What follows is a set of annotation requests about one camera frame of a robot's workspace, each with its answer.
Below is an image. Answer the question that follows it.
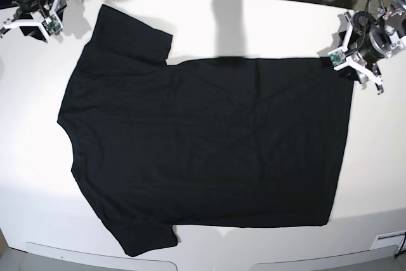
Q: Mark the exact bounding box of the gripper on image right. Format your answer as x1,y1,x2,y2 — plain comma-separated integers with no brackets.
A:
349,12,384,71

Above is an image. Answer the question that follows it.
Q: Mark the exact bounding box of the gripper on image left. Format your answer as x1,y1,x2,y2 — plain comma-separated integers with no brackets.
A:
16,0,53,35

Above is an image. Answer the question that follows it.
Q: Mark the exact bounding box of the black T-shirt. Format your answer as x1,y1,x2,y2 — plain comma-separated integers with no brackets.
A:
57,5,353,257

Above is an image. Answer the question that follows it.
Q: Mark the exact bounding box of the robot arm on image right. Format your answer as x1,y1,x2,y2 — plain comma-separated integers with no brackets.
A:
345,0,405,72

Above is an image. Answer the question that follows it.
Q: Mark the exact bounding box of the black cable at table edge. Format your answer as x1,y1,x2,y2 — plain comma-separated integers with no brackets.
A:
394,232,406,258

